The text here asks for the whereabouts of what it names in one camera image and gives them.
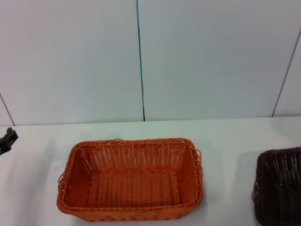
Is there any dark brown woven basket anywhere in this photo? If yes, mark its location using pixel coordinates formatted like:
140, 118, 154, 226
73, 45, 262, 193
252, 146, 301, 226

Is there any orange woven plastic basket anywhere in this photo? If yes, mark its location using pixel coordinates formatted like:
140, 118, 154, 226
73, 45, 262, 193
56, 137, 204, 222

